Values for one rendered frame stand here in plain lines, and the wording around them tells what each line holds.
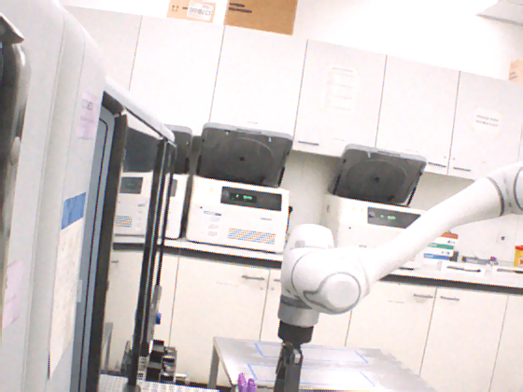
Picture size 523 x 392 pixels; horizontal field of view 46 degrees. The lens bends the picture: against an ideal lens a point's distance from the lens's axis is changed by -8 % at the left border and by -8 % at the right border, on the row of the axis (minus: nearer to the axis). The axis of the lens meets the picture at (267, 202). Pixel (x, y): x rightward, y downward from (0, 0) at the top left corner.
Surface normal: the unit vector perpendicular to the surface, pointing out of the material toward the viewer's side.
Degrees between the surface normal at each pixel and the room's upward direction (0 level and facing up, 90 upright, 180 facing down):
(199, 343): 90
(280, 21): 89
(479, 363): 90
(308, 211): 90
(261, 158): 142
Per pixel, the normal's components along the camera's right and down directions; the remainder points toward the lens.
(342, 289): 0.06, 0.14
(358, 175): -0.05, 0.82
